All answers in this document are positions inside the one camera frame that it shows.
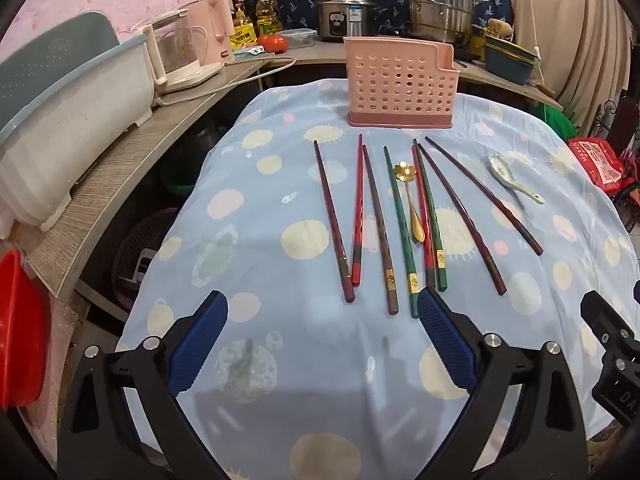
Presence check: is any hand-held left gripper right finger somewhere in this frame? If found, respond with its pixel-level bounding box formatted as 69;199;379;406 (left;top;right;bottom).
415;287;589;480

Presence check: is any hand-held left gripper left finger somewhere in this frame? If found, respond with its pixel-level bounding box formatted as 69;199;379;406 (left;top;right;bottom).
57;289;230;480

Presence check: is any brown chopstick gold label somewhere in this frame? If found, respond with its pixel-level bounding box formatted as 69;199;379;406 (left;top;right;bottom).
362;145;400;316

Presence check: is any red chopstick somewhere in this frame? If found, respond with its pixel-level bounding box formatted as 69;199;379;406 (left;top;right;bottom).
411;145;436;291
351;134;364;287

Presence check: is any dark maroon chopstick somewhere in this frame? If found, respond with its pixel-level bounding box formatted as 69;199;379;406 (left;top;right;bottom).
313;140;357;304

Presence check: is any pink perforated utensil basket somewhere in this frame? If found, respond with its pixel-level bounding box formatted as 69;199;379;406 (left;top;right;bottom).
343;36;460;128

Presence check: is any gold flower spoon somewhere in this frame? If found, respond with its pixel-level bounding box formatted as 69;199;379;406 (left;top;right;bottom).
394;161;427;244

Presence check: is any blue printed tablecloth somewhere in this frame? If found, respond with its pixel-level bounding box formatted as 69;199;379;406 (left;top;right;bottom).
115;79;640;480

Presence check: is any red printed bag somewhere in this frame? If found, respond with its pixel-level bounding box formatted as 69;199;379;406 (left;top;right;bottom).
567;137;626;194

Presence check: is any black metal chair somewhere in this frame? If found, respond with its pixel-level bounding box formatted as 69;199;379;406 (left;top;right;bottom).
595;89;640;161

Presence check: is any red plastic basin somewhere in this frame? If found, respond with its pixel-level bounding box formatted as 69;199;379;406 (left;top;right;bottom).
0;249;51;409

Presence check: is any white ceramic spoon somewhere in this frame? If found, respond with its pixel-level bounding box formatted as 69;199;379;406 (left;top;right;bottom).
488;153;546;206

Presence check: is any green plastic bag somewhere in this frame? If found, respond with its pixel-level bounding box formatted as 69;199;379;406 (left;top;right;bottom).
540;102;581;143

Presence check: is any blue plastic basin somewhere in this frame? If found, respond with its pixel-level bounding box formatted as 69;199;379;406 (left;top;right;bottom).
483;50;537;86

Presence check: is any white dish drainer teal lid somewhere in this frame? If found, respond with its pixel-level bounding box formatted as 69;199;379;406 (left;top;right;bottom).
0;11;156;233

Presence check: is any beige curtain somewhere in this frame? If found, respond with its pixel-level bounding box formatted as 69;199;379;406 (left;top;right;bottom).
510;0;635;128

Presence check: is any blue bowl yellow inside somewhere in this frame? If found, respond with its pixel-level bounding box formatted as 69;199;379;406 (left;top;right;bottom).
483;34;539;61

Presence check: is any black induction cooker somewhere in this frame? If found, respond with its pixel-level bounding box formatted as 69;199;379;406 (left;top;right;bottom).
452;42;485;62

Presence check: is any white glass electric kettle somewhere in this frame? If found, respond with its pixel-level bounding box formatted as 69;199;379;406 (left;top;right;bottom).
141;10;223;93

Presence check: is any yellow condiment bottle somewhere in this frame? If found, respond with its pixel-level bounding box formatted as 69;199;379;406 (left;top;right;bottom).
232;15;256;50

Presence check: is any clear plastic food container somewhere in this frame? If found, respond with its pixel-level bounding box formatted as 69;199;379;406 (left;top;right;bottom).
275;30;318;51

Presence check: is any pink electric kettle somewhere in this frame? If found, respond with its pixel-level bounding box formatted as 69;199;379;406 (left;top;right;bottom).
187;0;236;66

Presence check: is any steel steamer pot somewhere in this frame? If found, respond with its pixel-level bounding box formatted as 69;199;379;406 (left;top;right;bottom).
406;0;476;46

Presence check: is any yellow cooking oil bottle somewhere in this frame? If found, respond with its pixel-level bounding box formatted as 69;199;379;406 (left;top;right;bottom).
256;0;281;38

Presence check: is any steel rice cooker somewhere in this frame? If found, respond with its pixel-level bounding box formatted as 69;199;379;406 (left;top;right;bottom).
317;0;376;43

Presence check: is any white power cable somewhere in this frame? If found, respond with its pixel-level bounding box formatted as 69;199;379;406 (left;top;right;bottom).
150;57;296;108

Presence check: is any white hanging cord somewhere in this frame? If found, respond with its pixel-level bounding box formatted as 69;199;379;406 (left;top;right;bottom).
529;0;545;86

